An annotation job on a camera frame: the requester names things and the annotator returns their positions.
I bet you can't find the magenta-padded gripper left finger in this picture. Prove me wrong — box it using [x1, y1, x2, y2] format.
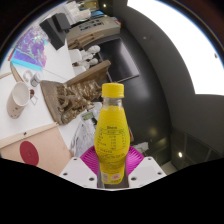
[59, 145, 101, 189]

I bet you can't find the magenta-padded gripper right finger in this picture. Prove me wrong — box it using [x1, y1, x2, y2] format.
[124, 145, 167, 190]

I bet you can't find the yellow drink bottle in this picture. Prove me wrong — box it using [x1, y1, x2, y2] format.
[94, 82, 131, 185]

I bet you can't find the light plywood board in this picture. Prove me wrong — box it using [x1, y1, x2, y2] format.
[0, 122, 73, 176]

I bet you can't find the flat round red coaster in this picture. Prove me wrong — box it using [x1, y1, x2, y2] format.
[19, 140, 40, 167]

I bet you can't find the clear spray bottle green label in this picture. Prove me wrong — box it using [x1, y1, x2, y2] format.
[81, 111, 96, 122]

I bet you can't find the white dotted paper cup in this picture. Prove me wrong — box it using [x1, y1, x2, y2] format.
[6, 81, 31, 120]

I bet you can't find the small lidded jar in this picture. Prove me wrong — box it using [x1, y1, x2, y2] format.
[29, 72, 43, 88]

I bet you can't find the white plaster bust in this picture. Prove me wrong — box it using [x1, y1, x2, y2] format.
[87, 57, 100, 67]
[87, 44, 101, 56]

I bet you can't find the white chair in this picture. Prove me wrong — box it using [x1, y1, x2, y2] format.
[68, 49, 83, 64]

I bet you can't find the wooden easel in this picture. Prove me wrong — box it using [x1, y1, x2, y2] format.
[68, 31, 104, 51]

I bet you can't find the purple printed painting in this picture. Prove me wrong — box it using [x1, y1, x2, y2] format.
[11, 25, 48, 71]

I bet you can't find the long ceiling light strip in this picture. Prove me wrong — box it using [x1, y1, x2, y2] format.
[126, 0, 224, 96]

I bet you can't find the black flat box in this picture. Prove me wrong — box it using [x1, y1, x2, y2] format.
[53, 12, 72, 33]
[39, 17, 66, 51]

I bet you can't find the white cabinet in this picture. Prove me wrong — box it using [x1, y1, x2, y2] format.
[66, 16, 122, 44]

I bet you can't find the black wall screen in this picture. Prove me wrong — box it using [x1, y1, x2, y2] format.
[96, 37, 141, 84]

